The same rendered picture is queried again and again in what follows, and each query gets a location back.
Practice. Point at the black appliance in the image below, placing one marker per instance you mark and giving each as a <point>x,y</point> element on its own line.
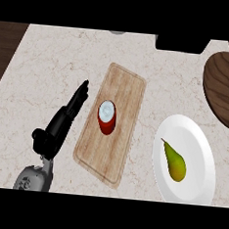
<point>181,43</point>

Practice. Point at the green yellow squash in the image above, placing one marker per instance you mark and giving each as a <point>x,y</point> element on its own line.
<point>175,162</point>

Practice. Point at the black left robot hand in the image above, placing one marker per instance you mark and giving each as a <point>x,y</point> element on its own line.
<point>58,128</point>

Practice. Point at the grey round object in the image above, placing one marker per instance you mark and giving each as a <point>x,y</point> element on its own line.
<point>117,32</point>

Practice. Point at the red can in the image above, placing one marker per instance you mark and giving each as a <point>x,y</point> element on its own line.
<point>107,118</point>

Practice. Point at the white plate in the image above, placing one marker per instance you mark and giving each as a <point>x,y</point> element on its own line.
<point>198,153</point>

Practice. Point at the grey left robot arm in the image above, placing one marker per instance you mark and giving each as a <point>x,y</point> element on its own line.
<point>34,177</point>

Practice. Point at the dark wooden bowl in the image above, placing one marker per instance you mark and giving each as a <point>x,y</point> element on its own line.
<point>220,86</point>

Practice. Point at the pale wooden cutting board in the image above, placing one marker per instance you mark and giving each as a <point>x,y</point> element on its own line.
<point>114,119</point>

